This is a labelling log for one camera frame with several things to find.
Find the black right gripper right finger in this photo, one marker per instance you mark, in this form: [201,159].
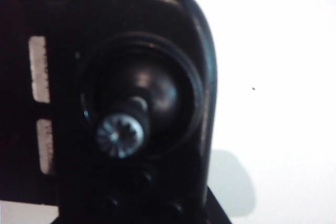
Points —
[214,214]

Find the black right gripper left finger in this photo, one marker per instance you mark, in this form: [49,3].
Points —
[67,219]

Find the black dual-joystick remote control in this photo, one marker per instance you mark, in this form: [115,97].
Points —
[119,136]

